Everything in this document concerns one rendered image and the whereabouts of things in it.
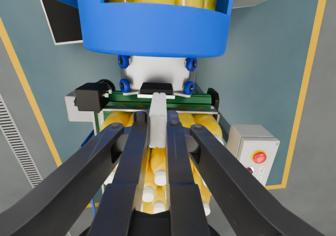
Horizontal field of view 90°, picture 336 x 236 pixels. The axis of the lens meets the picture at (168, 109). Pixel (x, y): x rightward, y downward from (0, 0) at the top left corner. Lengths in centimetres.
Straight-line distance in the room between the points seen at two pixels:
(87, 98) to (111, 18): 33
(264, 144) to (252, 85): 123
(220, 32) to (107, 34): 17
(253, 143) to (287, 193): 223
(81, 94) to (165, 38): 37
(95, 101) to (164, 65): 24
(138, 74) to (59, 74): 124
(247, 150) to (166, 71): 33
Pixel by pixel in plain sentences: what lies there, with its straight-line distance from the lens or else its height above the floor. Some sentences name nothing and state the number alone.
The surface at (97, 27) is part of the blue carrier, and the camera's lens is 29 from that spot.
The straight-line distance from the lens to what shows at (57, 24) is 152.
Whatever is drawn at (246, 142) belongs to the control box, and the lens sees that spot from 51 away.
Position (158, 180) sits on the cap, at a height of 111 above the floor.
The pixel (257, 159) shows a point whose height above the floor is 111.
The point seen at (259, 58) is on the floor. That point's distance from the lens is 170.
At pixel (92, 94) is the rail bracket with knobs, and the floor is 100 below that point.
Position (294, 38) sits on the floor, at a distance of 184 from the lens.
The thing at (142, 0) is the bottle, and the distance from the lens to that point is 30.
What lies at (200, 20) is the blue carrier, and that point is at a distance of 27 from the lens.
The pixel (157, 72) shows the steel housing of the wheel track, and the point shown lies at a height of 93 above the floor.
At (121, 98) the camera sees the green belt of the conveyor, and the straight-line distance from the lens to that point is 63.
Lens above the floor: 148
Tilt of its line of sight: 68 degrees down
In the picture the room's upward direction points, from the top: 176 degrees clockwise
